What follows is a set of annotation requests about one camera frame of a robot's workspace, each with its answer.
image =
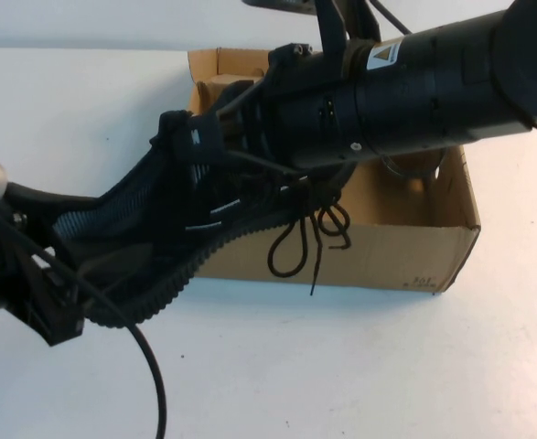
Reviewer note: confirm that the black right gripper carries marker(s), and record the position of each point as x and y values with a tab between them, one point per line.
300	105

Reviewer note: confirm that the dark right camera mount bracket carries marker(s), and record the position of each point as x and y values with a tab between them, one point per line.
336	23

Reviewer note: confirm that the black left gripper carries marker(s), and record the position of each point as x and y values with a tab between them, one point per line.
7	265

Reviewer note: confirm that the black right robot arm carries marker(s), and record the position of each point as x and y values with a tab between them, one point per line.
455	68

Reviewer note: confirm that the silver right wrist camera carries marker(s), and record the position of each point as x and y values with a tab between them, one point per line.
277	3

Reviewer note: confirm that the black mesh sneaker with laces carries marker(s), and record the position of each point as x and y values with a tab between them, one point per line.
158	238

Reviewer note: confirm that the brown cardboard shoe box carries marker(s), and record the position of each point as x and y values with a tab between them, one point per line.
387	256

